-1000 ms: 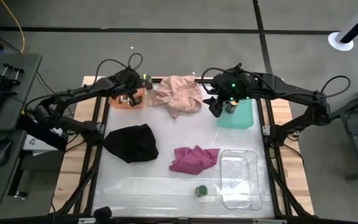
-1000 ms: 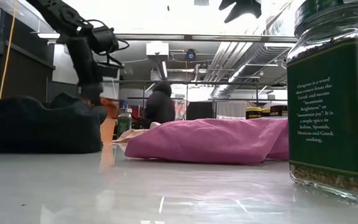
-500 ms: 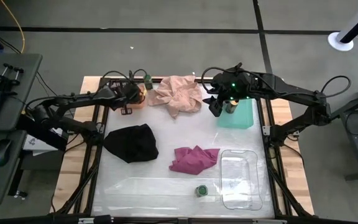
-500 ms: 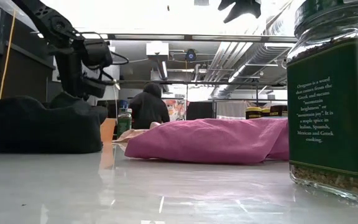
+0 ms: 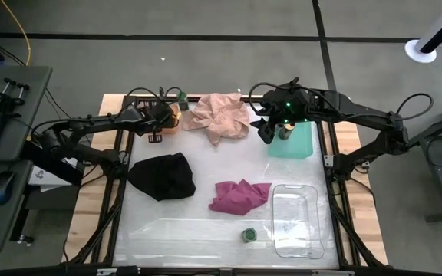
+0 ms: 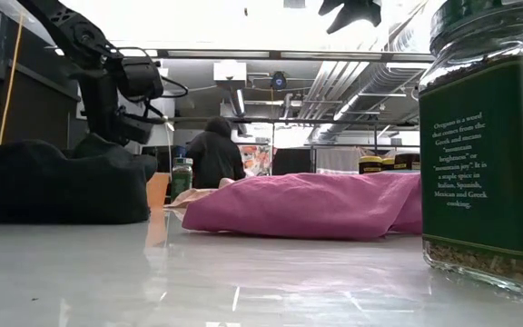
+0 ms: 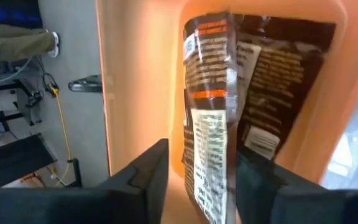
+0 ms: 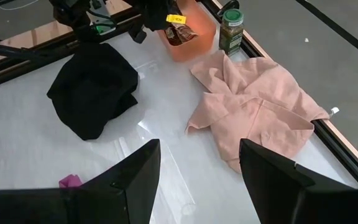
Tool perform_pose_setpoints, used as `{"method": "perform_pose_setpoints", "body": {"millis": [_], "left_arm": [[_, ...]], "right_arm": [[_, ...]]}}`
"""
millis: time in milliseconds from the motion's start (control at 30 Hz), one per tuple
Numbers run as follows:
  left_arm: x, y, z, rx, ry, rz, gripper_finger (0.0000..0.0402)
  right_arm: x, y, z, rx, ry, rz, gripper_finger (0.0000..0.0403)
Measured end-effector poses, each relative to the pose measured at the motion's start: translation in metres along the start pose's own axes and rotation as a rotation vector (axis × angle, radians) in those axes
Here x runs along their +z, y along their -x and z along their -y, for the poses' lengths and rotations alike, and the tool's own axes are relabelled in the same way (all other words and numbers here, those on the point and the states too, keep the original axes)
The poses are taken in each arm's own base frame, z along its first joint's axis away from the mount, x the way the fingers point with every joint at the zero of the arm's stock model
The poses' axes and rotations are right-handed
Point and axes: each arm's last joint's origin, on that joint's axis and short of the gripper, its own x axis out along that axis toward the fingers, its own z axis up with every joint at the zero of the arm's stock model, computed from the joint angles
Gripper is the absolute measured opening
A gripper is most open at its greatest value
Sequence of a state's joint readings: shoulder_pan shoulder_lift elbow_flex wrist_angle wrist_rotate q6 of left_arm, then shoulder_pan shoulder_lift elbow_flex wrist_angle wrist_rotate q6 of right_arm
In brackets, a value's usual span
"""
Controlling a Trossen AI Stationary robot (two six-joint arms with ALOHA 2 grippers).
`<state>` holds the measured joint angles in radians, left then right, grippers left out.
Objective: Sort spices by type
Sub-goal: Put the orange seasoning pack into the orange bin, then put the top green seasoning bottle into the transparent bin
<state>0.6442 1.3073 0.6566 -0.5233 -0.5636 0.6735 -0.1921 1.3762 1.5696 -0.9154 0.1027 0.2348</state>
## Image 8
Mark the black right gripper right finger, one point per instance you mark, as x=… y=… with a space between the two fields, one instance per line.
x=291 y=193

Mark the yellow tag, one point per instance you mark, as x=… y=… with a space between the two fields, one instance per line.
x=176 y=19

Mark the peach cloth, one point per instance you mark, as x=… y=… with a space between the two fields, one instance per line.
x=253 y=115

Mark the black cloth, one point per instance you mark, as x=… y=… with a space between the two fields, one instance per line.
x=92 y=90

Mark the green-lid spice jar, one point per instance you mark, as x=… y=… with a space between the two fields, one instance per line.
x=231 y=34

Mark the magenta cloth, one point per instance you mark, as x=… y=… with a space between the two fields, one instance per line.
x=70 y=181

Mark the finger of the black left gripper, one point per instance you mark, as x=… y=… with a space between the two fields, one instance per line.
x=162 y=14
x=138 y=35

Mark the black metal table frame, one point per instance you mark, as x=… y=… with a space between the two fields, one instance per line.
x=337 y=140

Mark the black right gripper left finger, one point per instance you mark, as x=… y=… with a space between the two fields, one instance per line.
x=104 y=202

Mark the brown spice packet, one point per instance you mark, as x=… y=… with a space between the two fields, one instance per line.
x=182 y=34

